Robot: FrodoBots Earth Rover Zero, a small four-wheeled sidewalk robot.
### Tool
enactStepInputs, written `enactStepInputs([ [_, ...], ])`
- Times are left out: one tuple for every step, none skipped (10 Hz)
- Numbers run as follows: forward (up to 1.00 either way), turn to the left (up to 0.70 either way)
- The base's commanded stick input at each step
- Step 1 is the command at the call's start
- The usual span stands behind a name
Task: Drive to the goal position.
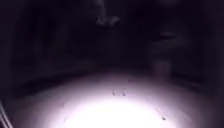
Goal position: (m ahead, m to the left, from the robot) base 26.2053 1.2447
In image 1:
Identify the pale paved path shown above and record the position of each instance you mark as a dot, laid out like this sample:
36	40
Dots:
113	103

